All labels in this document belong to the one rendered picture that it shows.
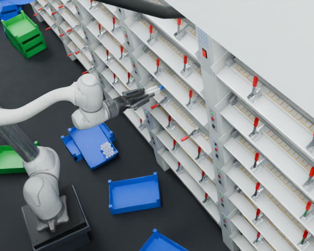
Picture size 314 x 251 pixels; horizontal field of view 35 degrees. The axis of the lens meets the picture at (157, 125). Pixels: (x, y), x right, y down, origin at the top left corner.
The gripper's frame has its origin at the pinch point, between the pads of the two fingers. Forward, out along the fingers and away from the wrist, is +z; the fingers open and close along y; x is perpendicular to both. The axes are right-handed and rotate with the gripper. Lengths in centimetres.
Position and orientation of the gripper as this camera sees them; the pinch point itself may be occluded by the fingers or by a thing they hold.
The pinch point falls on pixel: (152, 91)
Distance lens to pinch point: 242.0
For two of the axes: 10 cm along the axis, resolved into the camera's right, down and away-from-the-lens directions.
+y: -5.1, -5.8, 6.3
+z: 8.6, -3.7, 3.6
